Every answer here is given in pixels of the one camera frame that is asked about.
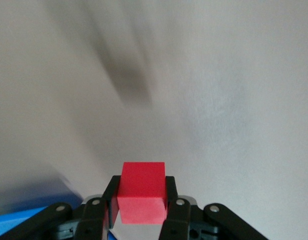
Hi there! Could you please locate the blue plastic storage bin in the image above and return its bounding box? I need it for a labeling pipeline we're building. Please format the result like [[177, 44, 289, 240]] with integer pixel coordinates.
[[0, 172, 117, 240]]

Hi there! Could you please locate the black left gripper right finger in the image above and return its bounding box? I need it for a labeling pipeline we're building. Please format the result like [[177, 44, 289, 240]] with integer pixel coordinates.
[[160, 176, 269, 240]]

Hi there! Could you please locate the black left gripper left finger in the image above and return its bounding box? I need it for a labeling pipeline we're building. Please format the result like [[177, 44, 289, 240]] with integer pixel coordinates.
[[0, 175, 122, 240]]

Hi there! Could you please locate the red cube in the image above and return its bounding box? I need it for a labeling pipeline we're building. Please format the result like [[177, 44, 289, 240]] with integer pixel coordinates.
[[116, 161, 168, 225]]

